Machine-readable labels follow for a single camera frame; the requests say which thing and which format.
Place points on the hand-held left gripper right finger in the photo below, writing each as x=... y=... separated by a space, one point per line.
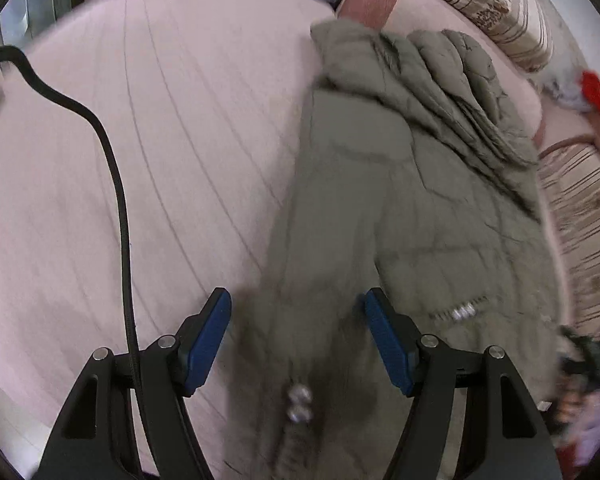
x=387 y=340

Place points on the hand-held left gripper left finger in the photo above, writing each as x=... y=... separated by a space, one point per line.
x=207 y=340

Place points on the olive quilted hooded jacket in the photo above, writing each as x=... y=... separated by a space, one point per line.
x=430 y=210

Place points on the striped floral sofa cushion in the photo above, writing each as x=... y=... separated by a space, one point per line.
x=505 y=10
x=585 y=220

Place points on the pink mauve sofa backrest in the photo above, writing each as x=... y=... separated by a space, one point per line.
x=570 y=122

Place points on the red cloth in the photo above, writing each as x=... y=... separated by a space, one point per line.
x=597 y=90

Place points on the grey-blue cloth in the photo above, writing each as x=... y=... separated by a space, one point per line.
x=560 y=87

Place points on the mirrored glass tile panel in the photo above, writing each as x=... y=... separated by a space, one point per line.
x=35 y=5

